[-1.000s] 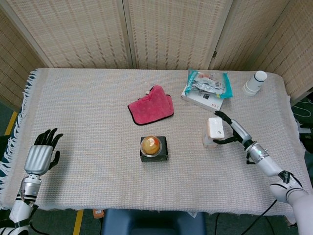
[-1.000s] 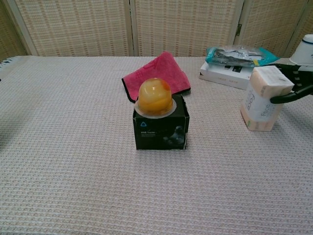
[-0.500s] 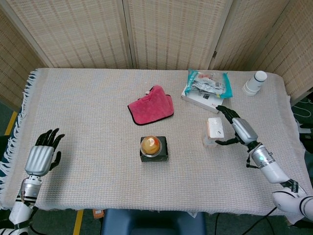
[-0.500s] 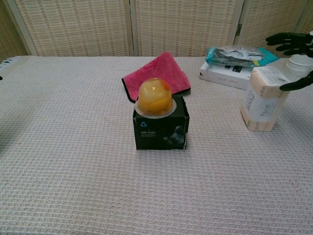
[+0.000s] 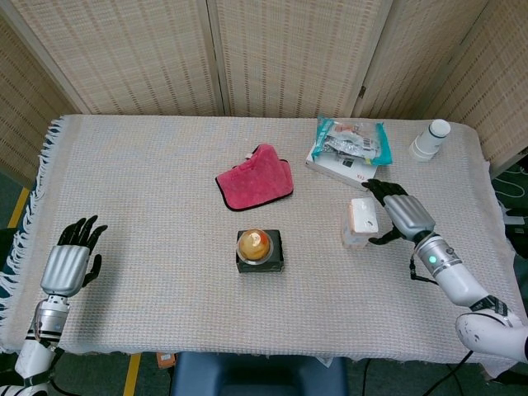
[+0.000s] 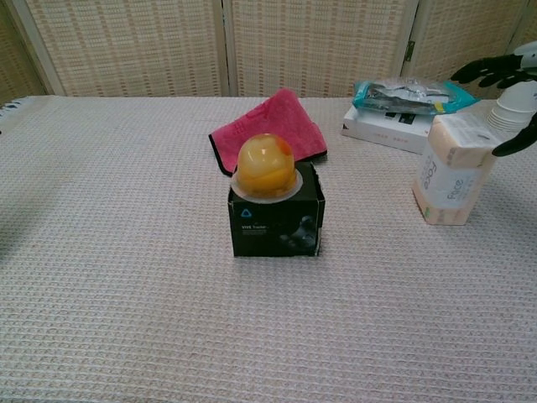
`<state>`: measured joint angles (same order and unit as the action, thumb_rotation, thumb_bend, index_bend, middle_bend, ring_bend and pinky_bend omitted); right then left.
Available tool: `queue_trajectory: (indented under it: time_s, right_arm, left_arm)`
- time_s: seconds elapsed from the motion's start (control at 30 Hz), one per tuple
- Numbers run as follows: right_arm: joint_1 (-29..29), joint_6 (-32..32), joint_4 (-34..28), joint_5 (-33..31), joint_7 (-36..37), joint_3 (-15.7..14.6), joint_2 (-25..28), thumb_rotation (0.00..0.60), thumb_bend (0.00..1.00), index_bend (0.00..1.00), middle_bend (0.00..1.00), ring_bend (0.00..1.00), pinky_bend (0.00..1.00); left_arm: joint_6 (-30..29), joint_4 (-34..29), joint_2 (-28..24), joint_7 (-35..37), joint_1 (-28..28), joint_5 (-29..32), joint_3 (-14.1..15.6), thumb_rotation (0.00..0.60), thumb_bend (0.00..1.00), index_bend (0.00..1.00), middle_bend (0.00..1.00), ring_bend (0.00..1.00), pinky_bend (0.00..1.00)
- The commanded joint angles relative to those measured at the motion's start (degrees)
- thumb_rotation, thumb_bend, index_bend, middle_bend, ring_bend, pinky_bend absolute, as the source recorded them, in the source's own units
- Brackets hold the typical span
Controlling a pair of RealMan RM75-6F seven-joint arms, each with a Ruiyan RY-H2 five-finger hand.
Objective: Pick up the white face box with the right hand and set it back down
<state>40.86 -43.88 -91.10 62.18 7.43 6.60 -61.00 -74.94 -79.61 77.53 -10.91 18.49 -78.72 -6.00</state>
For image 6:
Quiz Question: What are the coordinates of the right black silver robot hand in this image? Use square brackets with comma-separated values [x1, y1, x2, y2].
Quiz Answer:
[451, 41, 537, 157]

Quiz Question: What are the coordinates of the tissue pack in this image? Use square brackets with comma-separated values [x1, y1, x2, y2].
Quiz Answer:
[410, 113, 503, 227]

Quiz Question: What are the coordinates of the stack of white paper cups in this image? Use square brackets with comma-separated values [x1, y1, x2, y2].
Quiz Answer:
[486, 81, 537, 132]

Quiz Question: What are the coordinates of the teal wet wipe pack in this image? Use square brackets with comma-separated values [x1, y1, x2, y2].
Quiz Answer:
[351, 77, 482, 117]

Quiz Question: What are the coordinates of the flat white cardboard box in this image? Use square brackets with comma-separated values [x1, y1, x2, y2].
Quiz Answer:
[340, 104, 437, 156]

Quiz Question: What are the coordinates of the woven folding screen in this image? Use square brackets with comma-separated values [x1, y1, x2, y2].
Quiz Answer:
[0, 0, 537, 100]

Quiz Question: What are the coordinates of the pink towel with black trim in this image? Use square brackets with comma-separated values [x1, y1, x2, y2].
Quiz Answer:
[208, 86, 329, 177]

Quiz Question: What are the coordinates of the yellow fruit jelly cup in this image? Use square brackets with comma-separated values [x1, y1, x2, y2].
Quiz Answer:
[230, 132, 304, 206]

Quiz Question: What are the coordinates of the black VIVE tracker box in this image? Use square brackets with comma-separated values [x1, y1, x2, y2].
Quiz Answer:
[227, 161, 327, 259]

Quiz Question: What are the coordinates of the beige woven tablecloth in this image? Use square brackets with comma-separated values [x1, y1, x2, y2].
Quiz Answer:
[0, 95, 537, 403]

